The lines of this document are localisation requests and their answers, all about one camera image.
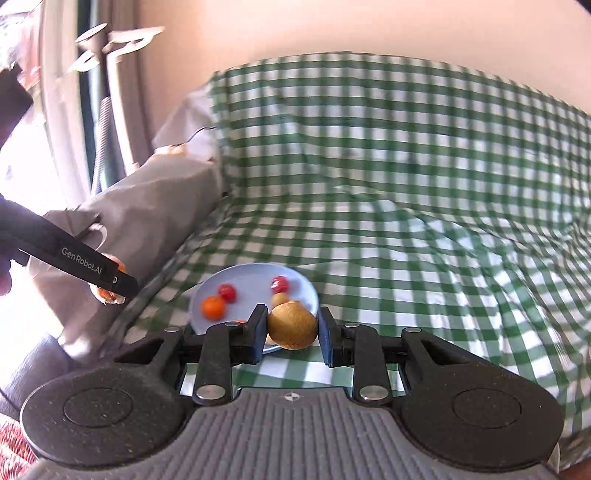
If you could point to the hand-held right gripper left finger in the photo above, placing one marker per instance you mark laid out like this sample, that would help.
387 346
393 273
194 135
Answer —
256 337

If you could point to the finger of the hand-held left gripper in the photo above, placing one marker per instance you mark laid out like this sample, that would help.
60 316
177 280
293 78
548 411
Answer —
121 282

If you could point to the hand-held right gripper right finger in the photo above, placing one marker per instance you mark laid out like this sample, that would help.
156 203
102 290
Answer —
325 339

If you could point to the orange tangerine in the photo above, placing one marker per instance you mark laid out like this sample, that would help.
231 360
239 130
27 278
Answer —
108 296

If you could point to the light blue plate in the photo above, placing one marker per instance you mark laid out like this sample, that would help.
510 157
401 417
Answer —
251 288

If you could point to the large orange persimmon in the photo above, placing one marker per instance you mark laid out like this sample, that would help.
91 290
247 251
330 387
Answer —
214 308

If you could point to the red cherry tomato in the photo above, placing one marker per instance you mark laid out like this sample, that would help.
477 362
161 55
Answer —
227 291
280 283

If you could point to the person's left hand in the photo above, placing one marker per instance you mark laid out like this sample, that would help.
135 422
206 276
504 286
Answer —
3 277

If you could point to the grey sofa cover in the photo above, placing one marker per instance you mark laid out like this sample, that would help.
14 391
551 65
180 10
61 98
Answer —
152 198

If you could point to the dark grey cloth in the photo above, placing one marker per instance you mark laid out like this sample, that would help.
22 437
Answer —
27 369

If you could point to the beige tag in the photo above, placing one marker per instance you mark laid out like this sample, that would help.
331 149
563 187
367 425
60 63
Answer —
170 149

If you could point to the green checkered cloth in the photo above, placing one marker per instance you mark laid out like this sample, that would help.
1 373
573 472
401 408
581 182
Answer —
392 161

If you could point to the red patterned rug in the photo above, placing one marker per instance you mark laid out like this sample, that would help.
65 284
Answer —
11 438

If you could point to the white window frame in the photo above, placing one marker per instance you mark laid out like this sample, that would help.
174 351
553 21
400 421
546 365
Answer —
64 115

